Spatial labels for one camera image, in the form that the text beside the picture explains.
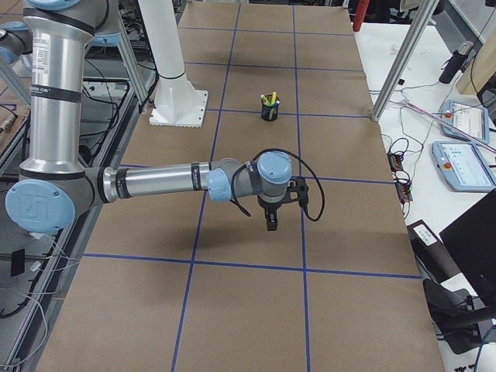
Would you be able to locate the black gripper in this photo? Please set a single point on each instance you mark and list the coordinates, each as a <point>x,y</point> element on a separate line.
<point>270,208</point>

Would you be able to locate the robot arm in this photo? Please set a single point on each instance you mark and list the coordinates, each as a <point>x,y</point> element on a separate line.
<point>16,41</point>
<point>54,188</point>

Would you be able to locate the black mesh pen cup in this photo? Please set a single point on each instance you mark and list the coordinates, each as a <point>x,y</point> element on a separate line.
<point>269,112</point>

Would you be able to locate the orange black connector strip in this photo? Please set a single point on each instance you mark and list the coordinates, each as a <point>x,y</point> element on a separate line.
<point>402,179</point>

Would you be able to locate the near teach pendant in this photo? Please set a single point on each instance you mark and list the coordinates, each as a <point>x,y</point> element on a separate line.
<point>463,167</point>

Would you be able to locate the teach pendant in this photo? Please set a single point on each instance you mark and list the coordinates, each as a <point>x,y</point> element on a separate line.
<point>463,167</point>
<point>471,120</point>

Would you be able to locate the black monitor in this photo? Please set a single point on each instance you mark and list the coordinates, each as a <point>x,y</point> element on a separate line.
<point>470,241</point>

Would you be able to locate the far teach pendant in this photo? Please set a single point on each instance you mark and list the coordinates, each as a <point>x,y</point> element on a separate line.
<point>471,120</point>

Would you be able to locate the red cylinder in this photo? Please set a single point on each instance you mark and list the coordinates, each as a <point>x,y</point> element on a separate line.
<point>361,11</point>

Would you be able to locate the black water bottle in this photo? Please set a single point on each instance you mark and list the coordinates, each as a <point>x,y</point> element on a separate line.
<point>456,61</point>

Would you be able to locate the white pedestal column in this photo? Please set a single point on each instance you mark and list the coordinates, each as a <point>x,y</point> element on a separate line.
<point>176,102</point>

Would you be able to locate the aluminium frame post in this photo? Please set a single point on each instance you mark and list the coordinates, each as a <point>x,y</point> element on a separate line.
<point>412,37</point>

